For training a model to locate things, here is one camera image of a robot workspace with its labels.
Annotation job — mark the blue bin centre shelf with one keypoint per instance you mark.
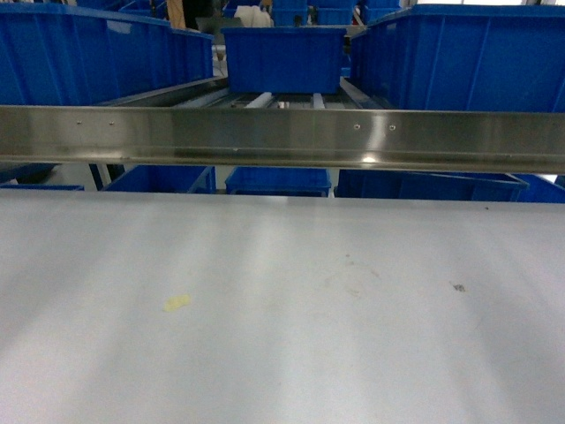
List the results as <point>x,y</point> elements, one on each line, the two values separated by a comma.
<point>284,60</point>

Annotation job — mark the large blue bin right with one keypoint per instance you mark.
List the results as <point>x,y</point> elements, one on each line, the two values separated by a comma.
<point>464,58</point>

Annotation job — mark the large blue bin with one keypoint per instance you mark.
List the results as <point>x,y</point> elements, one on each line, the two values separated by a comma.
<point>464,58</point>
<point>60,55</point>

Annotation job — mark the large blue bin left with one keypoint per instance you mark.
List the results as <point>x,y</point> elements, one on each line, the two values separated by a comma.
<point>60,55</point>

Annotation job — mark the stainless steel shelf rail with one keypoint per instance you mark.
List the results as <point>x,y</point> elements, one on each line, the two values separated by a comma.
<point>348,139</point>

